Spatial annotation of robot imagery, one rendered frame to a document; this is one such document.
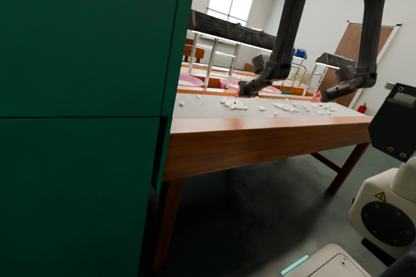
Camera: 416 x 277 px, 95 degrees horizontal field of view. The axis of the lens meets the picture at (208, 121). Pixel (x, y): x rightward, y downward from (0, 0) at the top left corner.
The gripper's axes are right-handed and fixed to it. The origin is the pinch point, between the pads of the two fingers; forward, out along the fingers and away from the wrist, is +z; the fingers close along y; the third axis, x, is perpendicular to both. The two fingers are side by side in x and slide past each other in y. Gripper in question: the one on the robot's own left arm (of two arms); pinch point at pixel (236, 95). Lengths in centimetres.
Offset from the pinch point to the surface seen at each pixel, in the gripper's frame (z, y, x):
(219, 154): -7.1, 19.1, 26.4
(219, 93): 18.3, -4.3, -8.5
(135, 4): -36, 52, 0
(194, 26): -10.9, 25.3, -21.9
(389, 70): 46, -474, -106
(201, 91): 18.1, 7.7, -8.6
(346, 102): 134, -471, -63
